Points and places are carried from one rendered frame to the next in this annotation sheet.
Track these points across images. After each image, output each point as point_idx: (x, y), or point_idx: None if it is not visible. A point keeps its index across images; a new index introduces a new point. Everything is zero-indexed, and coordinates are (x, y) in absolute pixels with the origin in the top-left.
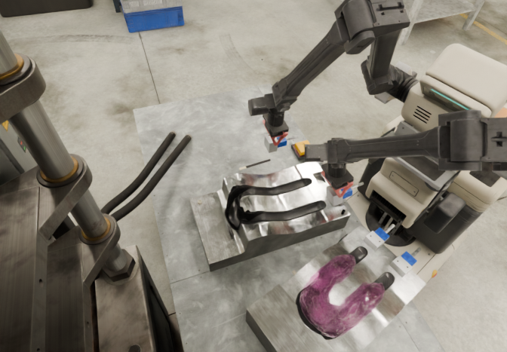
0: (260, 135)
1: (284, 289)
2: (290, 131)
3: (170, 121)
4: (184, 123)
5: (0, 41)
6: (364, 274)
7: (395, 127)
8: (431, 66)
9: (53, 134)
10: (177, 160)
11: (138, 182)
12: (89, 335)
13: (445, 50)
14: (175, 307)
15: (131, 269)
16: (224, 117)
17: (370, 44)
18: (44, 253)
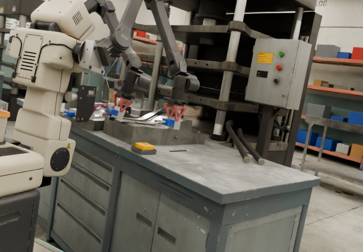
0: (189, 161)
1: (136, 116)
2: (162, 161)
3: (277, 170)
4: (264, 169)
5: (234, 13)
6: (96, 113)
7: (32, 151)
8: (91, 18)
9: (229, 44)
10: (237, 156)
11: (240, 135)
12: (198, 100)
13: (85, 6)
14: None
15: (210, 137)
16: (236, 170)
17: (145, 1)
18: (213, 67)
